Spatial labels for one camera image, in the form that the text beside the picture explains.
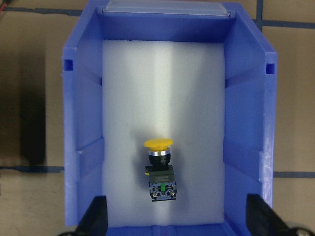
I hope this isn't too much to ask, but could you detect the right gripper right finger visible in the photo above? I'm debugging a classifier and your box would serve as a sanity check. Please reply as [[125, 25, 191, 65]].
[[246, 194, 291, 236]]

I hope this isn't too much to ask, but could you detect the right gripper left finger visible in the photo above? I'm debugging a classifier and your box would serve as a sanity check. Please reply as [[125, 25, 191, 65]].
[[74, 196, 108, 236]]

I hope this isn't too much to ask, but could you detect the yellow push button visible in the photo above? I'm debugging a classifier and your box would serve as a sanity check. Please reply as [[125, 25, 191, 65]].
[[144, 138, 177, 202]]

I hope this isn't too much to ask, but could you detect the right blue plastic bin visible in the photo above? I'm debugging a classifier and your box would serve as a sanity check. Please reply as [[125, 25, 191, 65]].
[[63, 0, 278, 236]]

